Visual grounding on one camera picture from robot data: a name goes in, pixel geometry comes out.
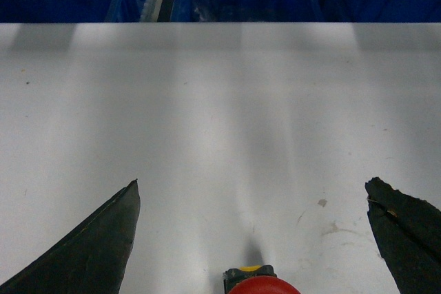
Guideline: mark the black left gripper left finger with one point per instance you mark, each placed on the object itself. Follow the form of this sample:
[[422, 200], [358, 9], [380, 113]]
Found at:
[[92, 258]]

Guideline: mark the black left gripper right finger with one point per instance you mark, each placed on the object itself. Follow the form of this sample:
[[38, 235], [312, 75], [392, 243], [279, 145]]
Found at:
[[407, 233]]

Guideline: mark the red emergency stop button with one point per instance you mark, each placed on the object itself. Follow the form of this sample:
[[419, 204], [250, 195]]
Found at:
[[259, 279]]

